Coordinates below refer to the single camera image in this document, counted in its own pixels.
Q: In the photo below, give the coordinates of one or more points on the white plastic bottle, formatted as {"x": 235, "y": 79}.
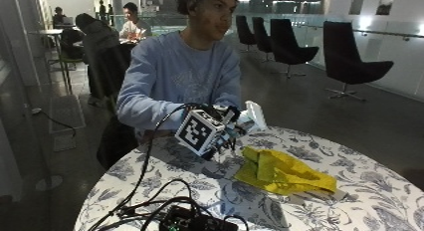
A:
{"x": 255, "y": 114}

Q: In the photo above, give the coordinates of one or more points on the white marker cube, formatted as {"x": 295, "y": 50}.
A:
{"x": 198, "y": 131}

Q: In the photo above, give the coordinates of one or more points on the yellow cloth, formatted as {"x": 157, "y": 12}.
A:
{"x": 281, "y": 173}

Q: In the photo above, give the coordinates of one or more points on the person in blue sweatshirt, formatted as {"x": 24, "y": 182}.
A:
{"x": 176, "y": 71}

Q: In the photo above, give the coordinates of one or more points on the black chair with jacket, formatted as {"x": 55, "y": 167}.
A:
{"x": 115, "y": 98}

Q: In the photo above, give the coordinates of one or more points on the black electronics box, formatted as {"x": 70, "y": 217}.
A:
{"x": 194, "y": 221}

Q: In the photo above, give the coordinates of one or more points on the large black swivel chair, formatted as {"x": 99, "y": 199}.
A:
{"x": 348, "y": 58}

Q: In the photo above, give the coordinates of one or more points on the floral blue white tablecloth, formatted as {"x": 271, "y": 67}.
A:
{"x": 352, "y": 191}

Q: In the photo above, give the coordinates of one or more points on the grey floor mat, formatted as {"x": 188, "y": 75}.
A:
{"x": 66, "y": 113}

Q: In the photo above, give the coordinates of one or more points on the green stool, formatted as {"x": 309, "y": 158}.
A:
{"x": 70, "y": 60}

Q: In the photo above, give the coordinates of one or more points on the tall round white table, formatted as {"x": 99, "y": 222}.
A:
{"x": 50, "y": 32}

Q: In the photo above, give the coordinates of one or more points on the metal wall handrail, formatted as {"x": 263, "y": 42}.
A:
{"x": 374, "y": 32}

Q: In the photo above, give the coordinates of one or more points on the dark wall picture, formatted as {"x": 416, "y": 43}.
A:
{"x": 385, "y": 3}
{"x": 356, "y": 3}

